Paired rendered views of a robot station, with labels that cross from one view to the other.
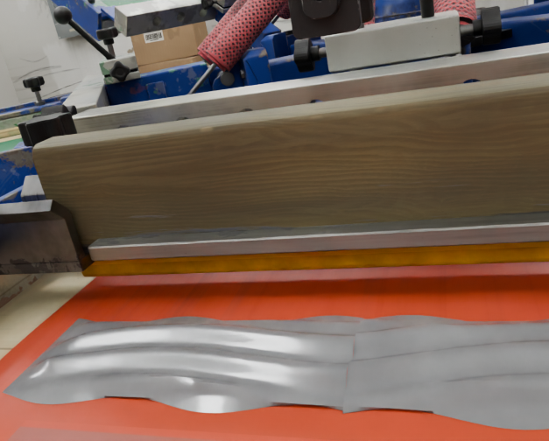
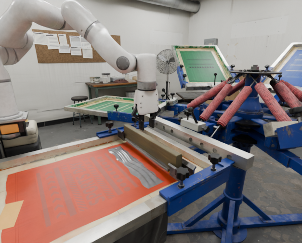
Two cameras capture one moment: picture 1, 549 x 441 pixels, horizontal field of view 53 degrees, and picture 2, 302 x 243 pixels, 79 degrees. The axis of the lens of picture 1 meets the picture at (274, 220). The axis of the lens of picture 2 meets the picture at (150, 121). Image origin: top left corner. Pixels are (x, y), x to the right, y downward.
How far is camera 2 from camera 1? 0.64 m
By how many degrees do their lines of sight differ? 33
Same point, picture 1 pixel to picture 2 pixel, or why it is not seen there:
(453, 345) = (138, 166)
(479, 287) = (151, 164)
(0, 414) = (106, 151)
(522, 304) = (151, 168)
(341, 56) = (182, 123)
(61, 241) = (123, 136)
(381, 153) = (146, 143)
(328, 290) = (141, 156)
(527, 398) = (134, 172)
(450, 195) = (151, 152)
